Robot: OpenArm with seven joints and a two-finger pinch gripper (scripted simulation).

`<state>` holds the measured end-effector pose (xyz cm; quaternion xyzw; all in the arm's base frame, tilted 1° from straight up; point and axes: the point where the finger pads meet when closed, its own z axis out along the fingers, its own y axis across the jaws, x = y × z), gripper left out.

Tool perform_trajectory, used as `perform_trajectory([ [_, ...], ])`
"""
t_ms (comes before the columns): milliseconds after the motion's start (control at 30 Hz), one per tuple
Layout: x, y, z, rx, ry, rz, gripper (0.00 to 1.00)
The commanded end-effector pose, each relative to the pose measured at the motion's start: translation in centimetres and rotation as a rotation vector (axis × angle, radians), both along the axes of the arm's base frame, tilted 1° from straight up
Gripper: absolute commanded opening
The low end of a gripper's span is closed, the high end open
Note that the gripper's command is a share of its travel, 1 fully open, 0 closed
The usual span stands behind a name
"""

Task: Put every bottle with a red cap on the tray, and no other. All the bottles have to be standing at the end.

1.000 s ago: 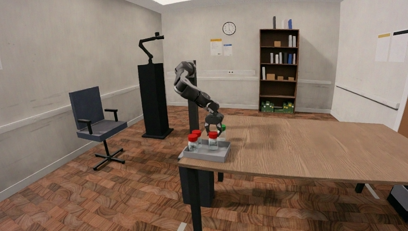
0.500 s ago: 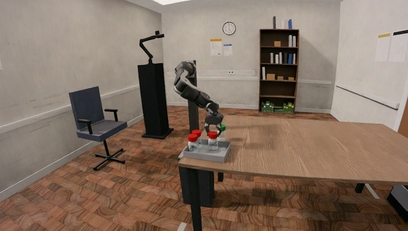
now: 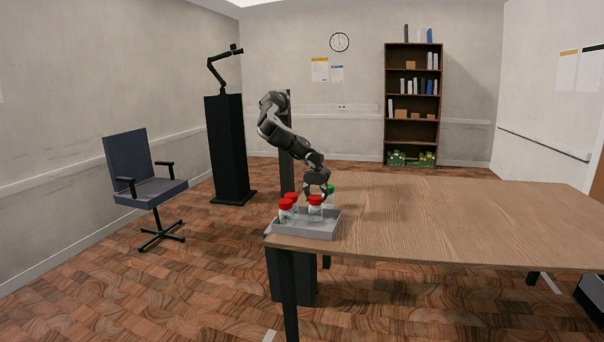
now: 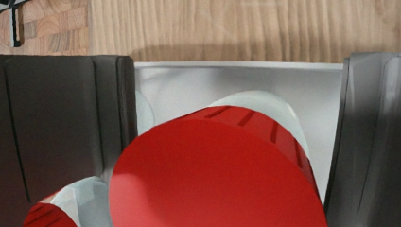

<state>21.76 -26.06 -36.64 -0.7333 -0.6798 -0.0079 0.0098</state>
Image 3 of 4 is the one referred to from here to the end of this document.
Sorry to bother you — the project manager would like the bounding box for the green-capped bottle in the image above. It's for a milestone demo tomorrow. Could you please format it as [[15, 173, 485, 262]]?
[[322, 184, 334, 209]]

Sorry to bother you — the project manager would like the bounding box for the white bottle with red cap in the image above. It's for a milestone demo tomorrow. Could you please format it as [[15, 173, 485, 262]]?
[[308, 195, 323, 223], [284, 192, 298, 220], [278, 198, 293, 227]]

